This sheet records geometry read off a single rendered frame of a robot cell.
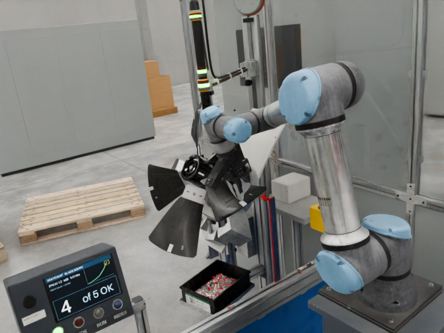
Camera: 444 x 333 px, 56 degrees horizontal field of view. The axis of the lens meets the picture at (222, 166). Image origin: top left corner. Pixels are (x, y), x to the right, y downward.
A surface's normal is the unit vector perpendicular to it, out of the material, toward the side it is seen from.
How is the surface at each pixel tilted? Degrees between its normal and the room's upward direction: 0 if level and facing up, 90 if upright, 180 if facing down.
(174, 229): 54
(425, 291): 2
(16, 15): 90
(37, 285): 75
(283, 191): 90
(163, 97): 90
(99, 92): 90
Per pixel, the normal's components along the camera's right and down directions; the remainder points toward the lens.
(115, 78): 0.57, 0.20
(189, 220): -0.02, -0.30
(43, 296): 0.53, -0.06
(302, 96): -0.85, 0.16
